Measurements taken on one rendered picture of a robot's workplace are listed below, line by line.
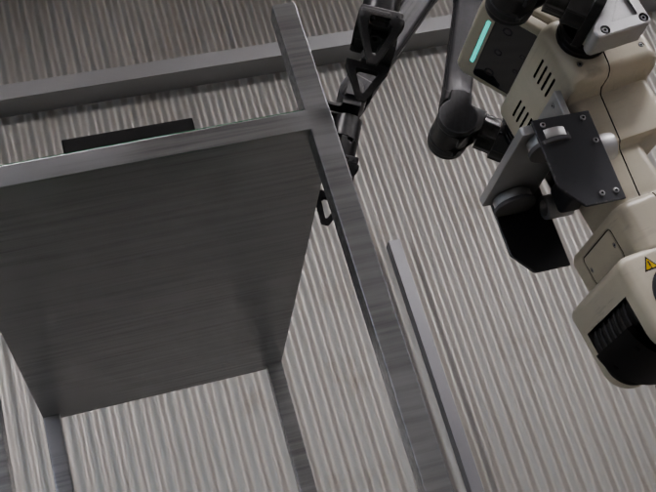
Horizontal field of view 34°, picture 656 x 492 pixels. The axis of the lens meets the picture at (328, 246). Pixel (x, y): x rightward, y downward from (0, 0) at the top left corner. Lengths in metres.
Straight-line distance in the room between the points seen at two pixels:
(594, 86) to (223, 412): 2.00
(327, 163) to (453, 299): 2.52
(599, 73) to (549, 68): 0.09
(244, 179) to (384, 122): 2.69
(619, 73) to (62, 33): 2.68
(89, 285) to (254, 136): 0.38
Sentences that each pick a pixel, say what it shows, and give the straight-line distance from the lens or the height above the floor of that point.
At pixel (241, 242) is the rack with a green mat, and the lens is 1.46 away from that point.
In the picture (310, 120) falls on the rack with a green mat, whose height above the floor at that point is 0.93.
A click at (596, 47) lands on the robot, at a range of 1.70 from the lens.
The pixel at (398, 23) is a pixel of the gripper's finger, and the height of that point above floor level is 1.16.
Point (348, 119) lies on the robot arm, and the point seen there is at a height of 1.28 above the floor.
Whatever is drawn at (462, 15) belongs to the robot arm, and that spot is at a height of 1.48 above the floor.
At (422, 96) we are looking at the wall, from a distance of 4.06.
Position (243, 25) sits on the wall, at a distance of 4.14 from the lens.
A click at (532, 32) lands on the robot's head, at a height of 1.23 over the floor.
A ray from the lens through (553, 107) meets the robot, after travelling 1.77.
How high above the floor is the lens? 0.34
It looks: 22 degrees up
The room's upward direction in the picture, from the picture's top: 17 degrees counter-clockwise
